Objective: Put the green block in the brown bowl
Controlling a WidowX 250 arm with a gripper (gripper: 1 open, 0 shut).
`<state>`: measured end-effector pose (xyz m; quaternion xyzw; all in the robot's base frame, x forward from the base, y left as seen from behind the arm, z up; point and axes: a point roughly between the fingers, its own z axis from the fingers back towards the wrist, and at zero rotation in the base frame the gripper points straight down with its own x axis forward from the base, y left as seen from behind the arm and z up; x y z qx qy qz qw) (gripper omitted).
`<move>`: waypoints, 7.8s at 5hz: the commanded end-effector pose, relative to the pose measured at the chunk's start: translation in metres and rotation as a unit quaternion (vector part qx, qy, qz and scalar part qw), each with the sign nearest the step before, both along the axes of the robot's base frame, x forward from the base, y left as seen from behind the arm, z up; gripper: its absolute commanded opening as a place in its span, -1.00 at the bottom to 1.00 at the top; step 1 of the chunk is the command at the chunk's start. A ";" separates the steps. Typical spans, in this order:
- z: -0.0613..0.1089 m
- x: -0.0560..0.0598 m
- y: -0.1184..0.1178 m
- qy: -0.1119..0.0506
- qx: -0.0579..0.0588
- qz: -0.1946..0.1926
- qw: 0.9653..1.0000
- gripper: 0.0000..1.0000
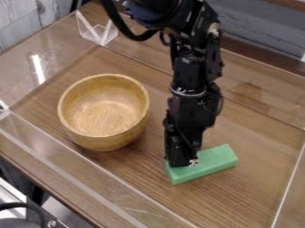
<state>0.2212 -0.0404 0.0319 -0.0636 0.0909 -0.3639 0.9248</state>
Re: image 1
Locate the clear acrylic tray wall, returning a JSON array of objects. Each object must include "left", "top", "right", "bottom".
[{"left": 0, "top": 107, "right": 196, "bottom": 228}]

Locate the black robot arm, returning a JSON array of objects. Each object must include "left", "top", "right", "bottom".
[{"left": 100, "top": 0, "right": 223, "bottom": 167}]

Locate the clear acrylic corner bracket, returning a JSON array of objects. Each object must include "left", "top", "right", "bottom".
[{"left": 74, "top": 11, "right": 117, "bottom": 46}]

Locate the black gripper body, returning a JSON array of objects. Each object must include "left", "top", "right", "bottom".
[{"left": 163, "top": 87, "right": 223, "bottom": 143}]

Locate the brown wooden bowl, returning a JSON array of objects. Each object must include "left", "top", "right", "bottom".
[{"left": 57, "top": 73, "right": 149, "bottom": 151}]

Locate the black metal frame with bolt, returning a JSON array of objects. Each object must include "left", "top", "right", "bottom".
[{"left": 26, "top": 197, "right": 73, "bottom": 228}]

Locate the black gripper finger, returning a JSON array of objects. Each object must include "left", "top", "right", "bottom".
[
  {"left": 179, "top": 131, "right": 201, "bottom": 167},
  {"left": 164, "top": 125, "right": 189, "bottom": 167}
]

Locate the black cable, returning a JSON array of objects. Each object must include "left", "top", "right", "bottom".
[{"left": 0, "top": 202, "right": 49, "bottom": 228}]

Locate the green rectangular block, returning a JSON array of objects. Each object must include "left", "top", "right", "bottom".
[{"left": 164, "top": 144, "right": 238, "bottom": 185}]

